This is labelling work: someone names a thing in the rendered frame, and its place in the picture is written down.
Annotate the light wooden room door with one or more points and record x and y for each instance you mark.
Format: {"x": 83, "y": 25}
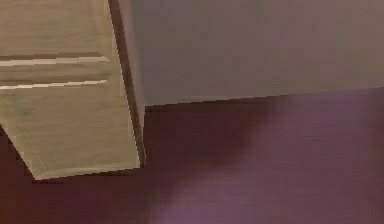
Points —
{"x": 66, "y": 126}

